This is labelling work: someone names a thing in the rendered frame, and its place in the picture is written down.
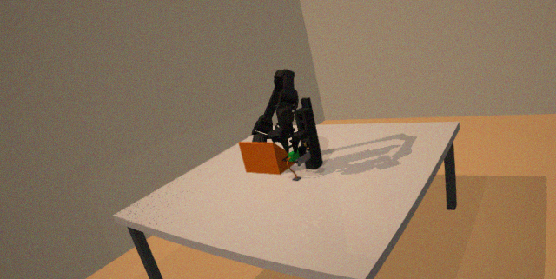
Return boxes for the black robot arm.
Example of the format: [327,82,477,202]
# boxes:
[251,70,299,143]

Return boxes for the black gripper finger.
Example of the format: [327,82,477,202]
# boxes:
[280,136,289,153]
[290,139,300,154]

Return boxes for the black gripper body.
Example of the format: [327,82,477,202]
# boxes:
[268,121,309,141]

